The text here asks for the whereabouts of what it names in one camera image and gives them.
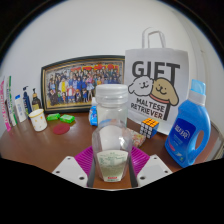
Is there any long white green box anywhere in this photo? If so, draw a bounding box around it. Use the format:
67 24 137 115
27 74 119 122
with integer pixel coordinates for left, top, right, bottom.
5 75 19 128

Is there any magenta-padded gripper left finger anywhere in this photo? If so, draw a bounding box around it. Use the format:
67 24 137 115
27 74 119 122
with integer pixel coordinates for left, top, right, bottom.
52 145 97 188

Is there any clear drink bottle white cap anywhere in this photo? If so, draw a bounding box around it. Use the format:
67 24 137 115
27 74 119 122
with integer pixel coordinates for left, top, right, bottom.
91 83 134 183

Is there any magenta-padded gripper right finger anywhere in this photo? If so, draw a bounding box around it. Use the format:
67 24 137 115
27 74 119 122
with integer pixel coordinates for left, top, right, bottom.
128 146 173 188

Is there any framed group photo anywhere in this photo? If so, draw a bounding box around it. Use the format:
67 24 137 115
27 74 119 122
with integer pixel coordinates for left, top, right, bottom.
40 54 126 114

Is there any colourful puzzle cube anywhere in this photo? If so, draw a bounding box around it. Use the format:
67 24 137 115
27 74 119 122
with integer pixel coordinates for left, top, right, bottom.
139 117 160 139

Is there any dark blue pump bottle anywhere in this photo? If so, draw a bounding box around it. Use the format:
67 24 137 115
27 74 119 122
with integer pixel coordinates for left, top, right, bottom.
21 85 33 115

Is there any brown pump bottle yellow label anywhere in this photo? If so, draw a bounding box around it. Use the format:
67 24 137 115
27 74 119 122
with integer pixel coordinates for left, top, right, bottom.
31 87 43 112

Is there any blue detergent bottle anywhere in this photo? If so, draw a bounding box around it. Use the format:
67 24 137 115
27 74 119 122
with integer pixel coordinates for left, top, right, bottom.
164 78 212 169

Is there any white bottle blue cap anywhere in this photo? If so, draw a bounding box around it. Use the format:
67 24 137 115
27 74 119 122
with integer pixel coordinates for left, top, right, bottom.
13 94 28 123

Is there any blue tissue pack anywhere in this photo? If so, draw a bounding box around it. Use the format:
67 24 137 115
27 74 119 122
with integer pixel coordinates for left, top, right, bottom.
88 96 100 127

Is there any white paper gift bag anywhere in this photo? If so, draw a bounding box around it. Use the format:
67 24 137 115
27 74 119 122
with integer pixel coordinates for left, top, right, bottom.
123 27 190 136

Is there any long pink printed box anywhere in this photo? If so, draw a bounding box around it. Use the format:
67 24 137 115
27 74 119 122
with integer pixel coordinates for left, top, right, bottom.
0 78 12 132

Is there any white cup yellow rim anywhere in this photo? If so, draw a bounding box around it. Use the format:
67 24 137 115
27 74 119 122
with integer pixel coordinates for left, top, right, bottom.
28 108 48 132

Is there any flat round red coaster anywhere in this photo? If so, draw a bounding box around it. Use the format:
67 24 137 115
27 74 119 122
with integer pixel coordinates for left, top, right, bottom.
52 123 71 136

